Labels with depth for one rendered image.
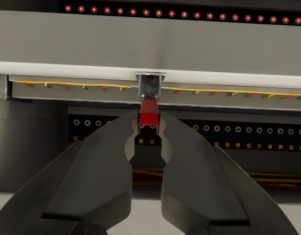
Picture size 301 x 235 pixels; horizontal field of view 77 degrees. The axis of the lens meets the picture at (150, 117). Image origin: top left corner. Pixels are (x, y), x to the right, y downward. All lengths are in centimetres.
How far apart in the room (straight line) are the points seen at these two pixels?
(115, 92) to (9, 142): 16
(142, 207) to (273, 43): 21
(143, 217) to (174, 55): 18
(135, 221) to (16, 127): 20
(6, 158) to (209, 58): 27
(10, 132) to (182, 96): 23
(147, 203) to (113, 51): 17
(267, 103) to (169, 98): 12
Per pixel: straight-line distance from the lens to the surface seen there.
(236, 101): 24
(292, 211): 30
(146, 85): 20
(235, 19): 37
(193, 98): 23
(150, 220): 25
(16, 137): 32
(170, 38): 18
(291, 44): 22
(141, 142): 36
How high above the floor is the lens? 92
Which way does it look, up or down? 18 degrees up
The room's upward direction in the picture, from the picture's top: 177 degrees counter-clockwise
